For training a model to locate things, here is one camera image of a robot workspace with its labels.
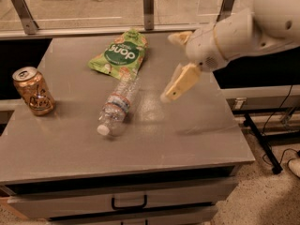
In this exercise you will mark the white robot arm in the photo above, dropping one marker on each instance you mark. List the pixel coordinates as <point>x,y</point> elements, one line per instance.
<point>267,26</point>

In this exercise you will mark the right metal railing bracket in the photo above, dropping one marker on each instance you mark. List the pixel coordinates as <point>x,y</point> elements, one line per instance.
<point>225,10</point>

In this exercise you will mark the metal railing bracket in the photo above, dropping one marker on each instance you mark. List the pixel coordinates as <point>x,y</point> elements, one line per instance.
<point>148,14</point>
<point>30,27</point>
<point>225,10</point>

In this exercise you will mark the upper drawer black handle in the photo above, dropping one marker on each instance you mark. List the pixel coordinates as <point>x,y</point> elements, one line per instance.
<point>129,202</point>

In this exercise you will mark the grey drawer cabinet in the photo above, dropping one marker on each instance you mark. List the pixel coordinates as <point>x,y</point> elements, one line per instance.
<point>182,154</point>

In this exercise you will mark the lower grey drawer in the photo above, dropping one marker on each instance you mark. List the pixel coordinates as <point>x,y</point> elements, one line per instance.
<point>181,216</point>

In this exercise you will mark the left metal railing bracket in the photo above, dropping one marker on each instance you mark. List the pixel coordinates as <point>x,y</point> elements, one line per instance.
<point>30,27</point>

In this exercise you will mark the gold La Croix can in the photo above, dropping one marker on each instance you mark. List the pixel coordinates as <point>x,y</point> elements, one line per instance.
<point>33,89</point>

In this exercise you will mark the green snack bag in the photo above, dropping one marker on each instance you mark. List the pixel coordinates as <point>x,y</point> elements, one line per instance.
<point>123,57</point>

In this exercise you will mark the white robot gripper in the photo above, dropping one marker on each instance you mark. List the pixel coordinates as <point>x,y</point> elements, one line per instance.
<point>202,49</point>

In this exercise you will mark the clear plastic water bottle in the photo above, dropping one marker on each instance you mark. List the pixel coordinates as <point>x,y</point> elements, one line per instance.
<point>117,105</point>

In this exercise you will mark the middle metal railing bracket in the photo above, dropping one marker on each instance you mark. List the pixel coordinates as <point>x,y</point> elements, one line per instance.
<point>148,14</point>

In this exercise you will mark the black metal stand leg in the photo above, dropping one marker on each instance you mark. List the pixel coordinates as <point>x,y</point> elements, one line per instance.
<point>276,167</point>

